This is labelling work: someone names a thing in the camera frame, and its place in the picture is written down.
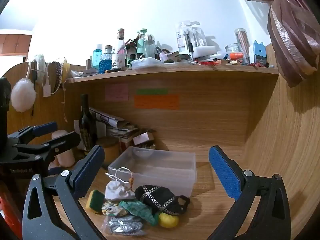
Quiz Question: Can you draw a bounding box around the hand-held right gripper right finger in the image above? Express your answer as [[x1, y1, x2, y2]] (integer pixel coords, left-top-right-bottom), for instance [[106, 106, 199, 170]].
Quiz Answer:
[[207, 145, 299, 240]]

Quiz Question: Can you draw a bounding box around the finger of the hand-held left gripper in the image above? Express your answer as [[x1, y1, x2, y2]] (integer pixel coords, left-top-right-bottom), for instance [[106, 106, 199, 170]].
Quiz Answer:
[[15, 131, 81, 166], [7, 121, 58, 147]]

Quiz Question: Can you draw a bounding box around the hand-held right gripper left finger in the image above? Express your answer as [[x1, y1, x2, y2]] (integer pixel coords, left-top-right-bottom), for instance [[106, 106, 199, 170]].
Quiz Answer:
[[22, 145, 105, 240]]

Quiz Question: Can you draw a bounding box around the yellow green sponge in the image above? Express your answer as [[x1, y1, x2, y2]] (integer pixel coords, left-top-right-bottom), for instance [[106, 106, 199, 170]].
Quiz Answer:
[[86, 189, 105, 214]]

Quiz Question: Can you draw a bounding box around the white drawstring pouch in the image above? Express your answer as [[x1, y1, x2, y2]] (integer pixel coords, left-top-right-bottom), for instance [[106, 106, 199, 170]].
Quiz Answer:
[[105, 167, 137, 202]]

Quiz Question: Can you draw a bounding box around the white floral cloth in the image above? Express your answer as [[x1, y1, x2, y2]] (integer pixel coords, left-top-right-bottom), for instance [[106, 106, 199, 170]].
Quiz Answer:
[[101, 201, 125, 217]]

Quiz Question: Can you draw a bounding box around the clear packet of silver pieces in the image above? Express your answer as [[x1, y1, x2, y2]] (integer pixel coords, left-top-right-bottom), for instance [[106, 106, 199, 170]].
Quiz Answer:
[[101, 215, 145, 235]]

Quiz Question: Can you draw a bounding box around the clear plastic box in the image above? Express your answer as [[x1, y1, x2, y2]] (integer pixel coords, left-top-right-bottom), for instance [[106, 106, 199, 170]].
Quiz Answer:
[[108, 146, 197, 197]]

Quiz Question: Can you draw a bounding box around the green patterned cloth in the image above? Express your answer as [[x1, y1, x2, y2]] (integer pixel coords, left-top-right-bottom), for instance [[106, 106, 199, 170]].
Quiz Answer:
[[119, 200, 159, 227]]

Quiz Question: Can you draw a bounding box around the yellow foam ball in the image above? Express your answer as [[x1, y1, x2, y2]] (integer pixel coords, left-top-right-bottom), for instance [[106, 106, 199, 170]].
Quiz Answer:
[[158, 212, 179, 228]]

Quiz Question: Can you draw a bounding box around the pink tumbler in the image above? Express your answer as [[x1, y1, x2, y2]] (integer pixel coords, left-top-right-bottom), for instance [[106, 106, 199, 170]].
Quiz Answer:
[[51, 129, 75, 167]]

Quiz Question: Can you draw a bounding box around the brown cylindrical jar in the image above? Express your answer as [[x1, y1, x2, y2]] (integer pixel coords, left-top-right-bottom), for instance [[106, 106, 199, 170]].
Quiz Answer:
[[96, 137, 120, 169]]

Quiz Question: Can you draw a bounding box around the dark wine bottle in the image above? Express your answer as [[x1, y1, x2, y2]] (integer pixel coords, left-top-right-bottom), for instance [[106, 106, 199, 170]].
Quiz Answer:
[[79, 94, 98, 155]]

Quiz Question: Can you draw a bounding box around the white powder puff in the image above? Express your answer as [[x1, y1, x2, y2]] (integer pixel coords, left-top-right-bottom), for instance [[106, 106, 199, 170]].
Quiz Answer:
[[10, 78, 37, 112]]

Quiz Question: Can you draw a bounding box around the stack of newspapers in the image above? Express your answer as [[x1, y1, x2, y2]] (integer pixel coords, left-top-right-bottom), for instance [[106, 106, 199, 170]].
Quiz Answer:
[[89, 107, 139, 140]]

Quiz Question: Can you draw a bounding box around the clear bowl of gold pieces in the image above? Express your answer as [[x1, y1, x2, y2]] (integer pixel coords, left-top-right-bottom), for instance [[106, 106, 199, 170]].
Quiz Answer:
[[131, 142, 154, 157]]

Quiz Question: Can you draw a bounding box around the dark beaded headband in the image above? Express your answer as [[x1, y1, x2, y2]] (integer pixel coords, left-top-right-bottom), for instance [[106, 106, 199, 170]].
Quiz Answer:
[[47, 61, 63, 90]]

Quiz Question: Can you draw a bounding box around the white pink paper box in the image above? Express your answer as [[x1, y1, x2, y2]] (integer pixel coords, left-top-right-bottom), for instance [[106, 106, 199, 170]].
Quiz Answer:
[[132, 132, 155, 145]]

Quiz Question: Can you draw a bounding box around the yellow hair band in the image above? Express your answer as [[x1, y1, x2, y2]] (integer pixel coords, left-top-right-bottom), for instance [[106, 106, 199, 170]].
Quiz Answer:
[[61, 59, 71, 82]]

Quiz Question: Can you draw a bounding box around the white fluffy cloth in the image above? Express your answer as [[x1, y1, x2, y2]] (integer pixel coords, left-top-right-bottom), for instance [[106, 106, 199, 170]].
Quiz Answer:
[[32, 54, 46, 80]]

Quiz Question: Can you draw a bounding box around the grey white small package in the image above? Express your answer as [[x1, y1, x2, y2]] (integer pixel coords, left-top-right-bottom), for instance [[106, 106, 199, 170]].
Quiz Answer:
[[75, 69, 99, 77]]

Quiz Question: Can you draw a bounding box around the pink sticky note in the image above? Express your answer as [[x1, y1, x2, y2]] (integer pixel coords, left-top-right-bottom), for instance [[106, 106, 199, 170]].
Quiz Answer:
[[105, 84, 129, 102]]

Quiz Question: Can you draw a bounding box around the light blue liquid bottle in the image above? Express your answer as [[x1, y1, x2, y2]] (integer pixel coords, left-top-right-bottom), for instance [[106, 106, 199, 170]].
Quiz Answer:
[[92, 44, 103, 69]]

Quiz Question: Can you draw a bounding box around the faceted glass bottle blue liquid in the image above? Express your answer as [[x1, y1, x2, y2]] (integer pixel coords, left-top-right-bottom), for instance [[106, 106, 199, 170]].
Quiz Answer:
[[99, 45, 113, 74]]

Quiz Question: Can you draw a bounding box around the orange sticky note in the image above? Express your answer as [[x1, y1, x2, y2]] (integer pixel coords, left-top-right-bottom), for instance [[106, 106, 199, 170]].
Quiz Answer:
[[134, 94, 180, 110]]

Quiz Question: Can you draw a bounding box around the green sticky note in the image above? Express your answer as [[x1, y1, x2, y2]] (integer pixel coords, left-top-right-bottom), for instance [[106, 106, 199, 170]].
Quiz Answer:
[[136, 88, 168, 95]]

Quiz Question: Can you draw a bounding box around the tall clear bottle cartoon label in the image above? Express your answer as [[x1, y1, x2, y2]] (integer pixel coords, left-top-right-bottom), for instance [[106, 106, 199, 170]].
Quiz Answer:
[[112, 28, 127, 69]]

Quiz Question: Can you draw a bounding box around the dark green glass bottle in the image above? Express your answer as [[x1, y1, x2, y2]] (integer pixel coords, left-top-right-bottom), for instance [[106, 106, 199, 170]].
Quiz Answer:
[[127, 52, 140, 68]]

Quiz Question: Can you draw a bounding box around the wooden shelf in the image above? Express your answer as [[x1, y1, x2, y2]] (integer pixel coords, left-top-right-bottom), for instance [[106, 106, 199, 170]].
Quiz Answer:
[[64, 64, 279, 84]]

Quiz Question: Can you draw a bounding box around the clear lidded swab box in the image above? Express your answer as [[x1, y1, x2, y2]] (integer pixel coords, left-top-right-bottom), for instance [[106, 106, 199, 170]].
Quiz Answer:
[[131, 57, 164, 70]]

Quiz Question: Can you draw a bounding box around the white foam block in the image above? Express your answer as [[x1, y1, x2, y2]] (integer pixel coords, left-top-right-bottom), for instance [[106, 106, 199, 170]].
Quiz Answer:
[[194, 45, 223, 58]]

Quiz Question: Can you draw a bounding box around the mint green pump bottle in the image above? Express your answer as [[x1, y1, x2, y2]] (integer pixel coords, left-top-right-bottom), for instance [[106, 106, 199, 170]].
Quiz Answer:
[[137, 29, 148, 55]]

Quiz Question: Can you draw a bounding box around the glass jar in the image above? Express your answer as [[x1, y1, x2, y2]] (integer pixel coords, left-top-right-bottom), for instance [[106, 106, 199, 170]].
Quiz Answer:
[[225, 43, 244, 60]]

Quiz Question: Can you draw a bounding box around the blue white plastic box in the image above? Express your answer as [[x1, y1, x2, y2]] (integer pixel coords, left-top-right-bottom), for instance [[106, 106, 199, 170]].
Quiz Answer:
[[249, 41, 268, 64]]

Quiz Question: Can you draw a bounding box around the frosted bottle silver cap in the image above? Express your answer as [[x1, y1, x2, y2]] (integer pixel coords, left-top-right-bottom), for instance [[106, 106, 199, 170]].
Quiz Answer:
[[144, 34, 156, 58]]

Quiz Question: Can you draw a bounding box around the small pink bottle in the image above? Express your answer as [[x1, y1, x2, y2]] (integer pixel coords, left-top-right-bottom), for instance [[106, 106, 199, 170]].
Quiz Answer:
[[155, 46, 173, 63]]

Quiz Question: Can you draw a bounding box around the clear tube of brown sticks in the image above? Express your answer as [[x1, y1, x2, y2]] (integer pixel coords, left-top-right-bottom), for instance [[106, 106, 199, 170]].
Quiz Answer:
[[234, 28, 250, 60]]

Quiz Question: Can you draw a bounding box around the clear blister pack of tools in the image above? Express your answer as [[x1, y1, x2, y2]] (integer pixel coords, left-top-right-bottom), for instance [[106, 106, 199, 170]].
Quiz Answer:
[[176, 21, 208, 54]]

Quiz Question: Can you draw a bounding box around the pink curtain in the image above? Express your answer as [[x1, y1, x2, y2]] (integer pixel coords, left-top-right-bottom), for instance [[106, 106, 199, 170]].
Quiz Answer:
[[217, 0, 320, 88]]

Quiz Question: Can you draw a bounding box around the white hanging cord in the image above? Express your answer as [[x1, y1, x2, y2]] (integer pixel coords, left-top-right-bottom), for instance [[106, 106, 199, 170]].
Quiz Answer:
[[61, 82, 68, 122]]

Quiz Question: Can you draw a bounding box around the wooden wall cabinet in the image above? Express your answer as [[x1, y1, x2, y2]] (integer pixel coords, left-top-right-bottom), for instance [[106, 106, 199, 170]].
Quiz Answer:
[[0, 29, 33, 55]]

